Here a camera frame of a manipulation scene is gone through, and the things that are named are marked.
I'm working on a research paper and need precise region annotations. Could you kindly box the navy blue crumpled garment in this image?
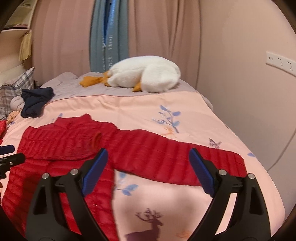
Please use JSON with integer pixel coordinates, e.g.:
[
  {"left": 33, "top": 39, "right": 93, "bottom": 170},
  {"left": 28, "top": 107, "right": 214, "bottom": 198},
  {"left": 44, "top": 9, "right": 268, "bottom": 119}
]
[{"left": 21, "top": 87, "right": 55, "bottom": 118}]

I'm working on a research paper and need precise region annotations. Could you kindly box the plaid pillow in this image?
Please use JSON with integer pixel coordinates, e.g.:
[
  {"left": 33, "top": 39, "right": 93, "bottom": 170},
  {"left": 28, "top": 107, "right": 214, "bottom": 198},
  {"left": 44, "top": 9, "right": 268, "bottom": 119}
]
[{"left": 1, "top": 67, "right": 35, "bottom": 121}]

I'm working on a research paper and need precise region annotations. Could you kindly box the red quilted down jacket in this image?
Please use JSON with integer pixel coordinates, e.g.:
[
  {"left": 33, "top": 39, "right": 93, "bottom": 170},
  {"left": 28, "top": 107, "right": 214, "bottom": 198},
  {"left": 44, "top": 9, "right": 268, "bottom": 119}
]
[{"left": 1, "top": 113, "right": 247, "bottom": 241}]

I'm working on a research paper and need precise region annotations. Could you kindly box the white wall socket strip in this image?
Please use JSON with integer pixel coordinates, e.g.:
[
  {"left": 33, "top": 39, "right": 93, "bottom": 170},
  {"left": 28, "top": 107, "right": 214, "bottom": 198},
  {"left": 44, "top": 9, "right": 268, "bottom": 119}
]
[{"left": 266, "top": 52, "right": 296, "bottom": 76}]

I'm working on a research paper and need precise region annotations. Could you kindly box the white plush goose toy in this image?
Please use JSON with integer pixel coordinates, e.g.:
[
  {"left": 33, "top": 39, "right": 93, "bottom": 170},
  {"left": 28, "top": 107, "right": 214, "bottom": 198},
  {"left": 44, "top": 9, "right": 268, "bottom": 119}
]
[{"left": 79, "top": 56, "right": 181, "bottom": 93}]

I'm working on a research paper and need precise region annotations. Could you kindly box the pink printed duvet cover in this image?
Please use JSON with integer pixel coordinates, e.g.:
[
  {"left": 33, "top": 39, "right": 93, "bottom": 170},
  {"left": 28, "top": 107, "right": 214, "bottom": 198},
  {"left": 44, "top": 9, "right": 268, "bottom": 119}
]
[{"left": 2, "top": 91, "right": 285, "bottom": 240}]

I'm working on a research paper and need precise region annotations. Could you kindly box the grey-pink rolled garment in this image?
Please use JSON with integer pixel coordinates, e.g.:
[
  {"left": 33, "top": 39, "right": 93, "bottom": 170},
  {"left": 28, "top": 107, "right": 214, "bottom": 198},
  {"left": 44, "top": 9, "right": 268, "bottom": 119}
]
[{"left": 10, "top": 95, "right": 25, "bottom": 111}]

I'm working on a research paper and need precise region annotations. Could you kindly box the small orange printed cloth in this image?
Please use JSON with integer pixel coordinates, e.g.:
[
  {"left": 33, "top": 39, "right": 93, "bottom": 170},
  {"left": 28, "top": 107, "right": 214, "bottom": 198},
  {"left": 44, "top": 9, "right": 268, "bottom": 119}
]
[{"left": 6, "top": 110, "right": 20, "bottom": 125}]

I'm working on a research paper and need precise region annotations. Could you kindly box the pink curtain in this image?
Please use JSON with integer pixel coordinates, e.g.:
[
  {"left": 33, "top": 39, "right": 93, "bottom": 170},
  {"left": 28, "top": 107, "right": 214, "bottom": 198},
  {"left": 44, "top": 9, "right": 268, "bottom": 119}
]
[{"left": 32, "top": 1, "right": 201, "bottom": 87}]

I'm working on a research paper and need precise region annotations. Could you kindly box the blue-grey lettered towel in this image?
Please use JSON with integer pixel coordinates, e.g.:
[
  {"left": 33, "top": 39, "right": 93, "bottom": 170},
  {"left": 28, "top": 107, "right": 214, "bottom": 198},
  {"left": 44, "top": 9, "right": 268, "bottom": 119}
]
[{"left": 89, "top": 0, "right": 129, "bottom": 73}]

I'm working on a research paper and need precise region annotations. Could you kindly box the wooden shelf unit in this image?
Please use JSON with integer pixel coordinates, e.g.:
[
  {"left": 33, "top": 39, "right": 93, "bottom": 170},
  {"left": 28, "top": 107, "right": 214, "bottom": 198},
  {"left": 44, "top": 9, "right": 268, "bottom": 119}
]
[{"left": 1, "top": 0, "right": 37, "bottom": 76}]

